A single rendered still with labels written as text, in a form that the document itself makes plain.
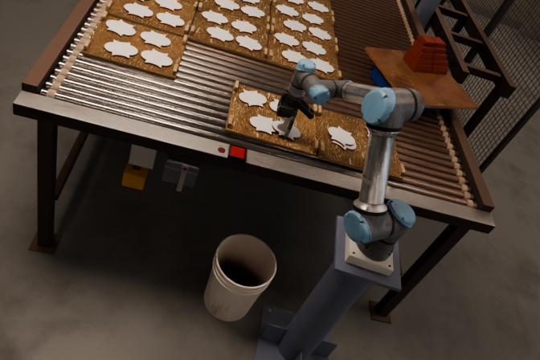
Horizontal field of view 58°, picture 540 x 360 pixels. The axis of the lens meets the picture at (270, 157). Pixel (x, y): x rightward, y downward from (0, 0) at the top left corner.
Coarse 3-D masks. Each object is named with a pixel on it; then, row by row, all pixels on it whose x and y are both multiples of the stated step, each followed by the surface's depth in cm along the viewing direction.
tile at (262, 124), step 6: (258, 114) 219; (252, 120) 215; (258, 120) 216; (264, 120) 218; (270, 120) 219; (252, 126) 213; (258, 126) 213; (264, 126) 215; (270, 126) 216; (264, 132) 213; (270, 132) 213
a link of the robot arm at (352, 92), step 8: (336, 80) 195; (344, 80) 197; (336, 88) 193; (344, 88) 191; (352, 88) 188; (360, 88) 184; (368, 88) 182; (408, 88) 167; (336, 96) 195; (344, 96) 192; (352, 96) 188; (360, 96) 184; (416, 96) 160; (416, 112) 160
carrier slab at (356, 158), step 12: (324, 120) 234; (336, 120) 237; (348, 120) 240; (324, 132) 227; (348, 132) 233; (360, 132) 236; (324, 144) 221; (360, 144) 229; (324, 156) 215; (336, 156) 217; (348, 156) 220; (360, 156) 223; (396, 156) 232; (360, 168) 218; (396, 168) 225
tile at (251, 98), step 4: (244, 92) 228; (248, 92) 229; (252, 92) 230; (256, 92) 231; (240, 96) 224; (244, 96) 225; (248, 96) 226; (252, 96) 227; (256, 96) 228; (260, 96) 229; (264, 96) 230; (240, 100) 224; (244, 100) 223; (248, 100) 224; (252, 100) 225; (256, 100) 226; (260, 100) 227; (264, 100) 228; (248, 104) 222; (252, 104) 223; (256, 104) 224; (260, 104) 225
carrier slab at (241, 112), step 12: (240, 84) 233; (276, 96) 235; (240, 108) 220; (252, 108) 223; (264, 108) 225; (240, 120) 214; (276, 120) 222; (300, 120) 228; (312, 120) 231; (228, 132) 208; (240, 132) 208; (252, 132) 211; (312, 132) 224; (276, 144) 211; (288, 144) 213; (300, 144) 215; (312, 144) 218
